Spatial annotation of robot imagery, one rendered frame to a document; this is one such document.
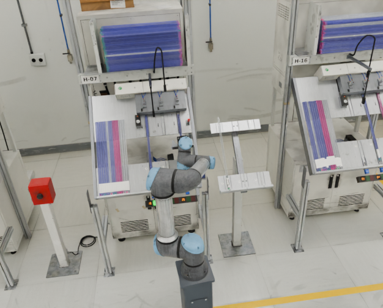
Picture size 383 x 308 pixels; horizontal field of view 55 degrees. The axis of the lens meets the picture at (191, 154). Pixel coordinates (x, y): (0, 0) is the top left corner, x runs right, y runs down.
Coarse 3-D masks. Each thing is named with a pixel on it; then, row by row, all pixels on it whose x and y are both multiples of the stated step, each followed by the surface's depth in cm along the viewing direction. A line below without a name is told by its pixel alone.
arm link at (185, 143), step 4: (184, 136) 215; (180, 140) 211; (184, 140) 211; (188, 140) 211; (180, 144) 211; (184, 144) 211; (188, 144) 211; (180, 148) 213; (184, 148) 211; (188, 148) 212
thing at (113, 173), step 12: (120, 120) 252; (96, 132) 249; (108, 132) 249; (120, 132) 250; (96, 144) 247; (108, 144) 247; (120, 144) 248; (108, 156) 245; (120, 156) 246; (108, 168) 243; (120, 168) 244; (108, 180) 241; (120, 180) 242; (108, 192) 239; (120, 192) 240
